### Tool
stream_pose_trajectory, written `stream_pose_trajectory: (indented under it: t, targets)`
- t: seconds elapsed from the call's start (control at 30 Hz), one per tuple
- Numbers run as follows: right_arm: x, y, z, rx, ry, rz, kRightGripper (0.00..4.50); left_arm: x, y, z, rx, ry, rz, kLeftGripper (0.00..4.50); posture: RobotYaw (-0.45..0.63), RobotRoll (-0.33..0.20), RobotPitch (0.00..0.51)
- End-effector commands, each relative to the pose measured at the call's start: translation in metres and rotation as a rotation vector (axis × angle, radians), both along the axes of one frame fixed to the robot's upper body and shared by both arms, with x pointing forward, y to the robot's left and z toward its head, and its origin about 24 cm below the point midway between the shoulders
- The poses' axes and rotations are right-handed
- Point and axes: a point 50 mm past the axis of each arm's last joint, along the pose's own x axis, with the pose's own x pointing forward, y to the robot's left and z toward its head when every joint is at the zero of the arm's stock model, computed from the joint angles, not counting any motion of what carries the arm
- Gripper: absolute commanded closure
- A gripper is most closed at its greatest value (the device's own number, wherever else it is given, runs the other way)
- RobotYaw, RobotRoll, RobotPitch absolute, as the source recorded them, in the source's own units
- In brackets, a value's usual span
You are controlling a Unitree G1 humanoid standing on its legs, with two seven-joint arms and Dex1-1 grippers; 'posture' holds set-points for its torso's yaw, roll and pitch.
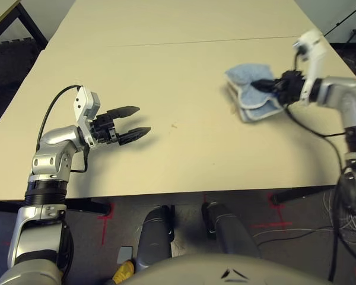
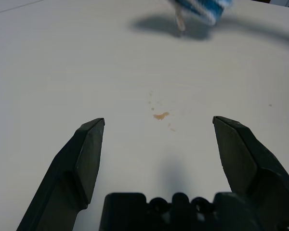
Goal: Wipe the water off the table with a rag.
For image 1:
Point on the grey flat floor object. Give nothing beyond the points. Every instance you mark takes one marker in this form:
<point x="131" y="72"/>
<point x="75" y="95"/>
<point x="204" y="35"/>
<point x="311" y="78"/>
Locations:
<point x="125" y="253"/>

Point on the light blue terry rag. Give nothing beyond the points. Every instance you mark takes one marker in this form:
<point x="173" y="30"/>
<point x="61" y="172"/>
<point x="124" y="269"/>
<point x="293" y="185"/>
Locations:
<point x="246" y="74"/>

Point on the black foam puzzle mat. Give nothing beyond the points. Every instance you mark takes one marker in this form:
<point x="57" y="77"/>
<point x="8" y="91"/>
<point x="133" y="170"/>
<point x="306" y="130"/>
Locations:
<point x="9" y="65"/>

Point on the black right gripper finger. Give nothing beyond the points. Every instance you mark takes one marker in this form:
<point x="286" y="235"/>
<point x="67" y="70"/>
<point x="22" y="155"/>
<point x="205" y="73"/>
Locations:
<point x="270" y="81"/>
<point x="265" y="88"/>

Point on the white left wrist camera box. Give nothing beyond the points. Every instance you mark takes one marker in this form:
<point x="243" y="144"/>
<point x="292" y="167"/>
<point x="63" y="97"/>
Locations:
<point x="86" y="104"/>

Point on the grey right robot leg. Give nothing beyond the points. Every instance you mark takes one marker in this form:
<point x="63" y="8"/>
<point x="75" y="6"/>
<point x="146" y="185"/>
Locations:
<point x="230" y="231"/>

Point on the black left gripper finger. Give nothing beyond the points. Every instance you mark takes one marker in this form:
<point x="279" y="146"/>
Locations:
<point x="124" y="112"/>
<point x="135" y="135"/>

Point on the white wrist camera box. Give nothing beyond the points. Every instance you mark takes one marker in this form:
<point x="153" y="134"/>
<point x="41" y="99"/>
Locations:
<point x="314" y="56"/>
<point x="86" y="104"/>

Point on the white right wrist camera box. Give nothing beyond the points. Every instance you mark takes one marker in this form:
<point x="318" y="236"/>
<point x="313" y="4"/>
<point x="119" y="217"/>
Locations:
<point x="314" y="56"/>

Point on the grey robot torso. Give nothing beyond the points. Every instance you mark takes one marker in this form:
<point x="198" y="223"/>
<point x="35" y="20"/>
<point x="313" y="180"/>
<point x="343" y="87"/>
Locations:
<point x="222" y="270"/>

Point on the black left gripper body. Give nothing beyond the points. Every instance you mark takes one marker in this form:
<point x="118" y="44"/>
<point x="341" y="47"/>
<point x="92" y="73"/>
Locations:
<point x="104" y="129"/>

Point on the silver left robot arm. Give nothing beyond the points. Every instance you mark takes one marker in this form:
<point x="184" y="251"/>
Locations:
<point x="38" y="231"/>

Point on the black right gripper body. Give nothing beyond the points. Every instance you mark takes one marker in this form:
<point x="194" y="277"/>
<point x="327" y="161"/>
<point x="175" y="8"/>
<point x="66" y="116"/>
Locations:
<point x="290" y="86"/>

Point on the beige side table black frame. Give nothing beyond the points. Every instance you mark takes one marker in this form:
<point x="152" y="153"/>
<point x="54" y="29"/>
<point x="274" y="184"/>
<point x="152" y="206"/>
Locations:
<point x="0" y="12"/>

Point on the black tripod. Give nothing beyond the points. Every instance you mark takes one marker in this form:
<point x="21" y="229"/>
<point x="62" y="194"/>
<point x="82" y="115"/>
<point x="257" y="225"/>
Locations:
<point x="344" y="20"/>

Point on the yellow object on floor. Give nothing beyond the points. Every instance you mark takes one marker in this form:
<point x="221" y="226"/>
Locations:
<point x="124" y="270"/>

